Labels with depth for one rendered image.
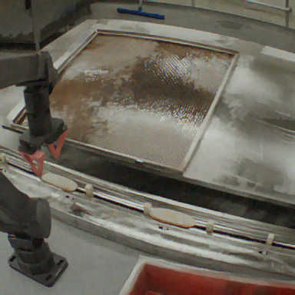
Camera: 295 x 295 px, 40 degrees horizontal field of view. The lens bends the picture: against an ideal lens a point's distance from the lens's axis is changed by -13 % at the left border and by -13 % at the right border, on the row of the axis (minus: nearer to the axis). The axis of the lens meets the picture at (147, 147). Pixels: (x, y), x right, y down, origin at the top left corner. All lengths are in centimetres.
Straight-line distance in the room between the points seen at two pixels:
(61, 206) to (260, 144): 48
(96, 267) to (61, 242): 11
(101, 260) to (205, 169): 31
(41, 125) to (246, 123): 49
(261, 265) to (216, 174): 27
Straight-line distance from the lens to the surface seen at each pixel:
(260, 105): 114
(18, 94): 151
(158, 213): 92
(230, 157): 100
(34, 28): 375
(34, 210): 75
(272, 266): 83
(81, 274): 87
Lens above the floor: 151
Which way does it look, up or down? 37 degrees down
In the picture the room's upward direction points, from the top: 2 degrees counter-clockwise
